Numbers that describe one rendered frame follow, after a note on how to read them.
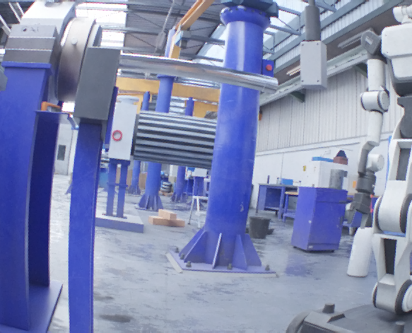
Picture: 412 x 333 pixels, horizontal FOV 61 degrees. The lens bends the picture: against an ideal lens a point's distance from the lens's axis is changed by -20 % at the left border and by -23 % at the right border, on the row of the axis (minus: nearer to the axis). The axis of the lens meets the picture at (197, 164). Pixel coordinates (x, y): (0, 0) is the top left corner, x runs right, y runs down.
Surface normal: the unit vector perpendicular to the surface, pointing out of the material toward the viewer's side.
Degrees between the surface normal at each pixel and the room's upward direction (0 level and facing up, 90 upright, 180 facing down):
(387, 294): 106
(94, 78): 90
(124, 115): 90
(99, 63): 90
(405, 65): 90
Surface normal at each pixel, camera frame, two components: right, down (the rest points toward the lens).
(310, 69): -0.69, -0.11
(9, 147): 0.21, -0.02
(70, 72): 0.11, 0.52
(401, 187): -0.81, -0.31
